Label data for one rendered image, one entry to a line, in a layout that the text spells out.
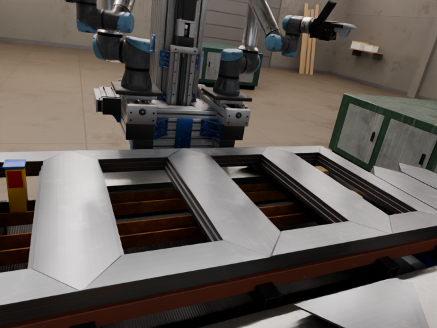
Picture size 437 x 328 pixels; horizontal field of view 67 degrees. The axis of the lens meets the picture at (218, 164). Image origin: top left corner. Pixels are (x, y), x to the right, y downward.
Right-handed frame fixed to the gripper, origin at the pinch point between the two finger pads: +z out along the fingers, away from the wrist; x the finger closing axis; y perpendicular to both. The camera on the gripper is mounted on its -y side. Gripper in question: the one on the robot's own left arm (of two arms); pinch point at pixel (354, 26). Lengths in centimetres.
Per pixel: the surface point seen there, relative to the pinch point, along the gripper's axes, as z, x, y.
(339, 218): 35, 63, 53
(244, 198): 10, 82, 48
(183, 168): -18, 84, 48
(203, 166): -16, 76, 49
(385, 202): 41, 30, 59
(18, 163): -45, 131, 40
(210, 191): 0, 88, 48
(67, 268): 7, 139, 40
